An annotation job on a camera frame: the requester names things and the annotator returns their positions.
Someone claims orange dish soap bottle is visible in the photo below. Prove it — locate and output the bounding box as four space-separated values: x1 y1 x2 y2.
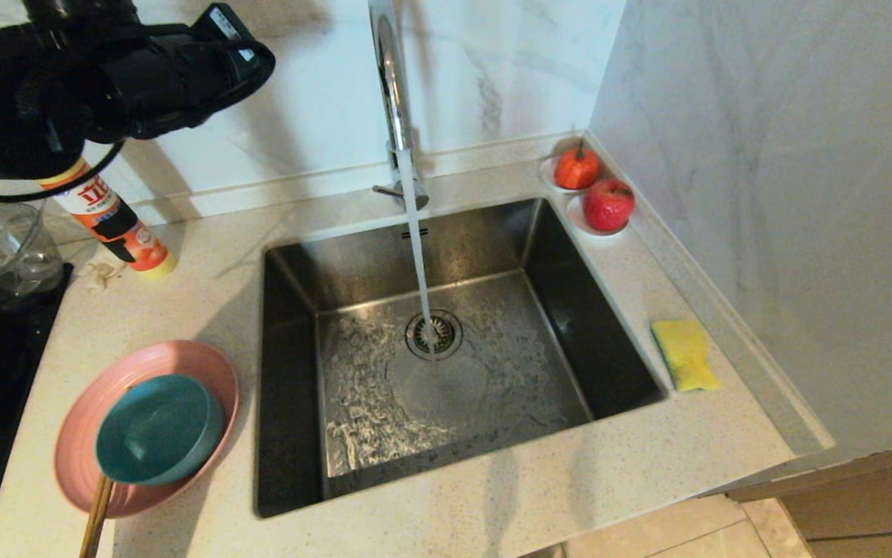
37 157 180 281

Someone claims brown wooden chopstick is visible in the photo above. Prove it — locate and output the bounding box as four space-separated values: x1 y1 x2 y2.
79 474 109 558
88 476 116 558

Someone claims stainless steel sink basin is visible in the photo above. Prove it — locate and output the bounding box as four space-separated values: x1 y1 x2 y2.
254 196 667 518

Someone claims yellow fish-shaped sponge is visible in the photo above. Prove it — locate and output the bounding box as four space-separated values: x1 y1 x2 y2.
650 319 722 392

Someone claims crumpled white tissue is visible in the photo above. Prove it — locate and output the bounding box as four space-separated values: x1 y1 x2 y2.
77 260 130 294

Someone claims chrome kitchen faucet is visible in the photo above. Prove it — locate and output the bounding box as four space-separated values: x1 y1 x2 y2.
367 0 430 212

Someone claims pink round plate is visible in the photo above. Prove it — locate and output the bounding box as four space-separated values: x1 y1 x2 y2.
54 339 239 518

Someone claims running tap water stream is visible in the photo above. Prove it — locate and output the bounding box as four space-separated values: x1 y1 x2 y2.
398 149 440 365

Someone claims blue bowl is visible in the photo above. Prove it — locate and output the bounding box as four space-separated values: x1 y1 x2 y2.
95 374 226 486

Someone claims small white dish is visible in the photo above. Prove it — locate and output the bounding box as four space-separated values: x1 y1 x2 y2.
566 194 632 237
539 155 603 195

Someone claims red apple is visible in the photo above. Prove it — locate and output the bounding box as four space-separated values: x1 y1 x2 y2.
582 178 636 233

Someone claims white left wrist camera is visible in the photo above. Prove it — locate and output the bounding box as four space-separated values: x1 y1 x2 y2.
209 6 257 63

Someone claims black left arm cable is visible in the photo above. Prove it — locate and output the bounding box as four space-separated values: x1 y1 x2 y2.
0 138 126 205

